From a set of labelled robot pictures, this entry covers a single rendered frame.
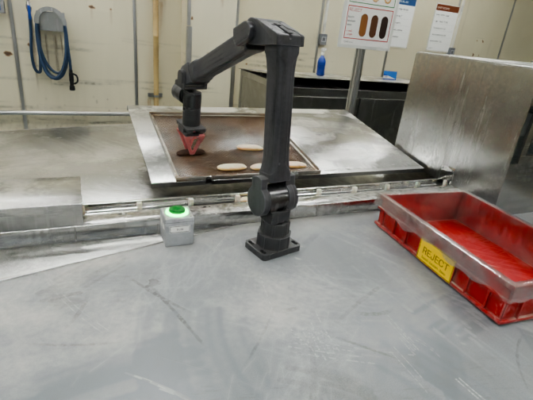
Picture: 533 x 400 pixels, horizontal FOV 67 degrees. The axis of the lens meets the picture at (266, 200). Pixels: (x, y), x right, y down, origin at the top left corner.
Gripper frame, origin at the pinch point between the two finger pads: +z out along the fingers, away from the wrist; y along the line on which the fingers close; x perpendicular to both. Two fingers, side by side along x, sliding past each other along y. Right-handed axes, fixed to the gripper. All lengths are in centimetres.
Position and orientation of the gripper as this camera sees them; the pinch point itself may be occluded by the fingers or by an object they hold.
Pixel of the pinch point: (189, 149)
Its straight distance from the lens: 139.2
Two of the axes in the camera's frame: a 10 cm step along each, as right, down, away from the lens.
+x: -8.5, 1.5, -5.0
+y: -5.0, -4.8, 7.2
